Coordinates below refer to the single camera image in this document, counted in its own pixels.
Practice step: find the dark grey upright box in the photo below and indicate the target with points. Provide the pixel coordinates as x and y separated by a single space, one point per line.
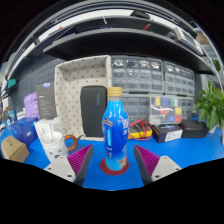
46 101

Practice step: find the beige dotted fabric bin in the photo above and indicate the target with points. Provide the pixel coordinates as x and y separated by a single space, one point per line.
70 86

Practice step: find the brown cardboard box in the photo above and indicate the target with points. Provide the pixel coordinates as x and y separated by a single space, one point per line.
13 150

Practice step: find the clear organizer coloured parts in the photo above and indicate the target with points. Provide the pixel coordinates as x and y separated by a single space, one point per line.
170 110

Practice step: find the purple plastic bag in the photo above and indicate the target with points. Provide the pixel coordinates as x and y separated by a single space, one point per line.
31 105

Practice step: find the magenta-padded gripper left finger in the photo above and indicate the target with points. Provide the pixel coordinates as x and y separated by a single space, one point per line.
60 166

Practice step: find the black hard case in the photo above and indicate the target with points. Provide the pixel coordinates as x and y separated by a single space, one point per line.
93 111

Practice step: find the flat round red coaster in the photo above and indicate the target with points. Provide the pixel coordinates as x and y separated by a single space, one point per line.
104 168

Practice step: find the grey small-parts drawer cabinet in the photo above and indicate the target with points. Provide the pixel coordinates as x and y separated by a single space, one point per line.
138 108
178 80
136 75

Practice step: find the white cardboard box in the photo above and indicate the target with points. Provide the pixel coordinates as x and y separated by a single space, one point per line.
45 126

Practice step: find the blue cardboard box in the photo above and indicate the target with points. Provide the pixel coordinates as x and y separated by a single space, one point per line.
24 130

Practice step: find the black wall shelf unit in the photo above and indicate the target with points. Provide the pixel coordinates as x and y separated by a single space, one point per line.
126 43

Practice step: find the yellow multimeter red leads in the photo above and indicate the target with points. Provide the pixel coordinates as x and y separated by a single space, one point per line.
140 132

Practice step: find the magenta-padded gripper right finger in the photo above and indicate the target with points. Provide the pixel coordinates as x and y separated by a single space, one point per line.
165 166

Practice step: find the blue drink bottle gold cap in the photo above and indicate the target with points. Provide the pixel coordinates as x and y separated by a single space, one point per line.
115 133

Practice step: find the green potted plant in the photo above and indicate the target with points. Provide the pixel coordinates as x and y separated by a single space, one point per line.
211 106

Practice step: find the black box white label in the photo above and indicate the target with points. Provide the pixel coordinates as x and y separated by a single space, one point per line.
166 132

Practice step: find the metal spoon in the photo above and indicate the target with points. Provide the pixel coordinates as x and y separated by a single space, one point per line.
51 132

